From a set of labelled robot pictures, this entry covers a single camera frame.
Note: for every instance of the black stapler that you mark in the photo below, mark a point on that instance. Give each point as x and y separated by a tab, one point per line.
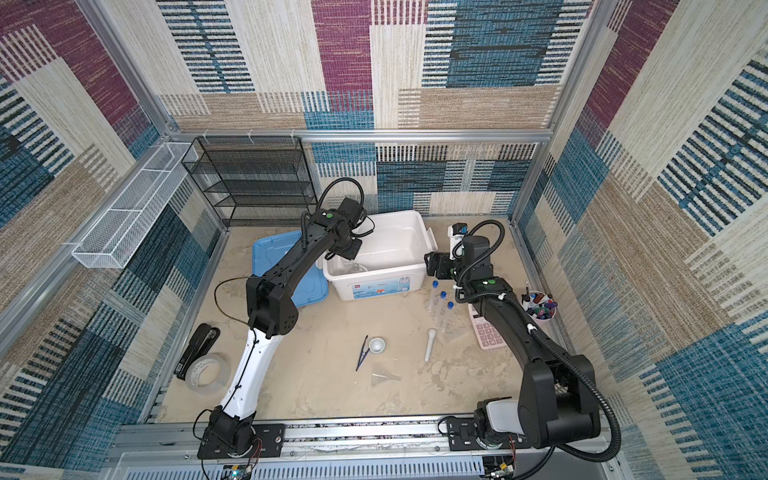
200	343

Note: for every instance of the clear tape roll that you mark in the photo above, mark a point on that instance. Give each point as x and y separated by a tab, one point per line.
208	375

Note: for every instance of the blue plastic tweezers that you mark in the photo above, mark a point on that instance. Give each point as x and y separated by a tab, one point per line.
363	352

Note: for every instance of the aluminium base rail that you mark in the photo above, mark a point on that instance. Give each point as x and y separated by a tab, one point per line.
384	447

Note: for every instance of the pink pen cup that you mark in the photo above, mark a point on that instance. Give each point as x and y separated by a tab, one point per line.
540	306

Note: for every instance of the clear test tube rack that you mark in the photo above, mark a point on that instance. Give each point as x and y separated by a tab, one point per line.
462	321

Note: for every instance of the white plastic storage bin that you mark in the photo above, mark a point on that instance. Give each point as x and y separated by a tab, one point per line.
393	254

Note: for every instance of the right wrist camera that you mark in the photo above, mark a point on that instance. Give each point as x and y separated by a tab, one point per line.
456	234

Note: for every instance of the small white mortar bowl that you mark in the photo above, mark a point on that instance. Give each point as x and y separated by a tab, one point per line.
376	345

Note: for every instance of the black wire shelf rack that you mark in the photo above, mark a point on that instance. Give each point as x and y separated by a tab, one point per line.
252	181

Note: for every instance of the white ceramic pestle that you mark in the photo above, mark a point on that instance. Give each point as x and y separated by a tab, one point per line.
431	337

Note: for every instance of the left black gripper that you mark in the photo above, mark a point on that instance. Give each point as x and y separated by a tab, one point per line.
352	255

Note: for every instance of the pink calculator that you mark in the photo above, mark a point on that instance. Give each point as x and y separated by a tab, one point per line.
487	336

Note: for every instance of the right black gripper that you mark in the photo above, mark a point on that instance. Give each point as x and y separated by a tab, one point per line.
440	260

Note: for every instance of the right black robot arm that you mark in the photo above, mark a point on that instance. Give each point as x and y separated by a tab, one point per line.
559	406

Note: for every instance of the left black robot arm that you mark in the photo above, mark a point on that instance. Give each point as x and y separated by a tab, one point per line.
272	314

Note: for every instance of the white wire mesh basket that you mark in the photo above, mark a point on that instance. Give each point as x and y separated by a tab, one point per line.
117	234

